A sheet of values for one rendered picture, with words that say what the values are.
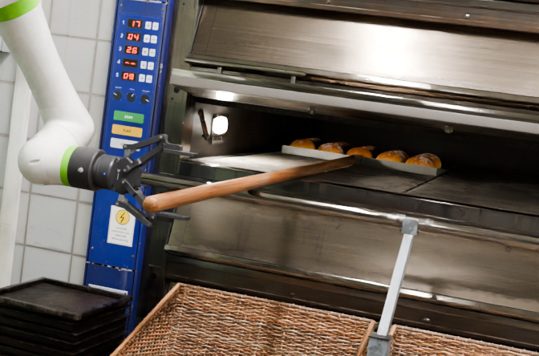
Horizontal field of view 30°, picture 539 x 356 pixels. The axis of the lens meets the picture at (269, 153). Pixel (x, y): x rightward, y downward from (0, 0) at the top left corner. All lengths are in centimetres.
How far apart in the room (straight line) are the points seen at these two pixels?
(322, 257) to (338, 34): 59
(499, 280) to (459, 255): 12
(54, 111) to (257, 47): 64
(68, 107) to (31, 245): 76
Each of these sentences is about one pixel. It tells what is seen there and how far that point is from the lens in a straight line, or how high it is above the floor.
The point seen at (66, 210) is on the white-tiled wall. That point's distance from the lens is 289.
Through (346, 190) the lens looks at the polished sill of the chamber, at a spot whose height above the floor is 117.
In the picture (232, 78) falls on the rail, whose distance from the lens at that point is 253.
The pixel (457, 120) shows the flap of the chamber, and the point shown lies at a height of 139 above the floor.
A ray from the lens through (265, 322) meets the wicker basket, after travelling 266.
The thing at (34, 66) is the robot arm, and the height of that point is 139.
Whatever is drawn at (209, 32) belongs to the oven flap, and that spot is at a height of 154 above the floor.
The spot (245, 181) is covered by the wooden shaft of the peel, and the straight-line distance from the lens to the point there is 219.
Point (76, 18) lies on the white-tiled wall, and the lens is 287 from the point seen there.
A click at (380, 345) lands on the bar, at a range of 202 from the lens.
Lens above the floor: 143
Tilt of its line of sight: 4 degrees down
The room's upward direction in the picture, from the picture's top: 7 degrees clockwise
